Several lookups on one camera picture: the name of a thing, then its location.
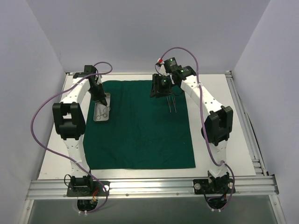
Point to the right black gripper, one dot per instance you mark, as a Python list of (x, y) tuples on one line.
[(160, 92)]

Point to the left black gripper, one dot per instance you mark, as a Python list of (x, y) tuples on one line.
[(98, 94)]

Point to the steel surgical scissors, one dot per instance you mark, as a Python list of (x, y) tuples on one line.
[(105, 111)]

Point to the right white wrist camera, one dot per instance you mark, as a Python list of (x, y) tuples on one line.
[(159, 67)]

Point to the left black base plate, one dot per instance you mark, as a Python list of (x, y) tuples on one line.
[(82, 188)]

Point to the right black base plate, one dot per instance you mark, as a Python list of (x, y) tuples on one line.
[(212, 186)]

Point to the aluminium front rail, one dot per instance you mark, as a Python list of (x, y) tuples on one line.
[(154, 188)]

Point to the steel tweezers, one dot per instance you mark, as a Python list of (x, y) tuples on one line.
[(169, 102), (174, 104)]

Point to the dark green surgical cloth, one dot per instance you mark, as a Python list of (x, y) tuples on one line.
[(141, 132)]

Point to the aluminium rail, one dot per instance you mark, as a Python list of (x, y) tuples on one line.
[(247, 127), (154, 188)]

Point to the steel surgical forceps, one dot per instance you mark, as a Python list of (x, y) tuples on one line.
[(98, 111)]

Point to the metal instrument tray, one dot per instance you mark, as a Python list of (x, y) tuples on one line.
[(108, 100)]

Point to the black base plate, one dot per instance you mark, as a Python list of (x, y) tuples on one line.
[(212, 186), (82, 188)]

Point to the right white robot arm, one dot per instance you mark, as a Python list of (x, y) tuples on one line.
[(216, 119)]

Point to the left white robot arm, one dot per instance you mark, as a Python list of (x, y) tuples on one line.
[(70, 123)]

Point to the aluminium right side rail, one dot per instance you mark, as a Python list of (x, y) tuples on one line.
[(247, 127)]

